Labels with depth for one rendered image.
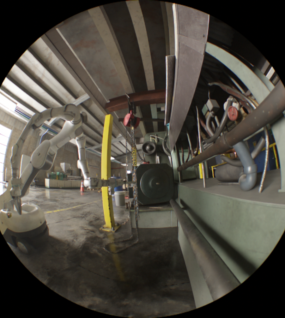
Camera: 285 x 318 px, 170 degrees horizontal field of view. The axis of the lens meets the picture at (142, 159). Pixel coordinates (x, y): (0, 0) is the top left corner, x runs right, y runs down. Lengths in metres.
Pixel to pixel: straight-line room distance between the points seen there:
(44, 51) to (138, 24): 5.34
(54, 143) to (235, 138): 1.00
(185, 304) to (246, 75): 0.85
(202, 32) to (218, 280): 0.60
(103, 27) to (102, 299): 1.86
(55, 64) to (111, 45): 5.00
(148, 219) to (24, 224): 1.33
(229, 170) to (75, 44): 1.73
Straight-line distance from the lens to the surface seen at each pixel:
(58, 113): 0.79
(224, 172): 0.46
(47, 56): 6.14
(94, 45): 1.45
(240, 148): 0.25
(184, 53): 0.62
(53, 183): 7.78
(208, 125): 0.50
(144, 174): 1.01
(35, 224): 1.02
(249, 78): 0.28
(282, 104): 0.19
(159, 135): 2.17
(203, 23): 0.46
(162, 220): 1.32
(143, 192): 1.01
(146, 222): 1.34
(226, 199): 0.29
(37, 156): 0.89
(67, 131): 0.90
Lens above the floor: 0.67
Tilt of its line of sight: 13 degrees up
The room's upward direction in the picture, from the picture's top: 4 degrees counter-clockwise
